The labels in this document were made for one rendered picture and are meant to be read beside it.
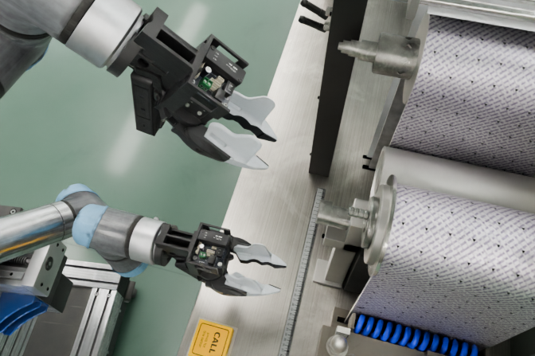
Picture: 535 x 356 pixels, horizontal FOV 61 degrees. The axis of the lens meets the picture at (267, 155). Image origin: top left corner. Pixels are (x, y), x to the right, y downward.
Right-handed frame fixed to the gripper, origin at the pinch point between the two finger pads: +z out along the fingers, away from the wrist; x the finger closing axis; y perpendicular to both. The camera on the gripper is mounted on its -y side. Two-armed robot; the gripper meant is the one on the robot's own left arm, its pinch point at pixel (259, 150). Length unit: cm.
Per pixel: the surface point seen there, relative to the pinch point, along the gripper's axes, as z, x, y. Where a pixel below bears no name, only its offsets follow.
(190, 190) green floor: 49, 58, -138
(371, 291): 28.9, -6.2, -4.9
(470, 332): 46.9, -6.2, 0.7
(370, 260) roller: 20.6, -5.6, 1.7
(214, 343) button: 25.0, -16.1, -37.8
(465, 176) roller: 31.6, 12.5, 8.3
